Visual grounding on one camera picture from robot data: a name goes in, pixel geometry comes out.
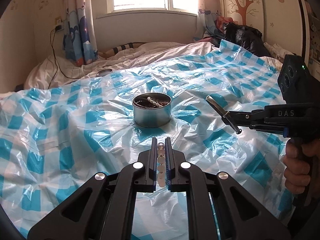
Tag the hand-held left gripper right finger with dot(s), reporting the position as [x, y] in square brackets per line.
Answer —
[168, 157]

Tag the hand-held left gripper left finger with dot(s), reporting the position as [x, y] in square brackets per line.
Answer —
[150, 157]

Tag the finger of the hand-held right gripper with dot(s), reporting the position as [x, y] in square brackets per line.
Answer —
[236, 126]
[220, 108]

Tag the round metal tin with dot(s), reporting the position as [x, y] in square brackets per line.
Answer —
[152, 117]

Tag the person's right hand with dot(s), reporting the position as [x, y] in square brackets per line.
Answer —
[297, 170]

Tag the white cloth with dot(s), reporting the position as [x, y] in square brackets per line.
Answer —
[275, 51]

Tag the black plastic bag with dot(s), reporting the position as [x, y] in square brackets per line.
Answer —
[245, 38]

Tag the wardrobe with tree print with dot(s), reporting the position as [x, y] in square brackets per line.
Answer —
[270, 10]

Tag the blue checkered plastic sheet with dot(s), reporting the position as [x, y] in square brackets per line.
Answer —
[75, 130]

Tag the red cloth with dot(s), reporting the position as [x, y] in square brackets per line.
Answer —
[222, 23]

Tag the blue cartoon curtain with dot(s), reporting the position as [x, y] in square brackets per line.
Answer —
[80, 30]
[208, 22]

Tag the white bedding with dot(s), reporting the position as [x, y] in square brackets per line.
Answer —
[150, 55]

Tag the round tin lid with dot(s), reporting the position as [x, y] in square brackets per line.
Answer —
[104, 72]

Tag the striped pillow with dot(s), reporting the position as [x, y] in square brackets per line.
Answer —
[120, 48]

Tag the wall outlet with charger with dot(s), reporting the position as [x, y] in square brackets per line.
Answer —
[58, 23]

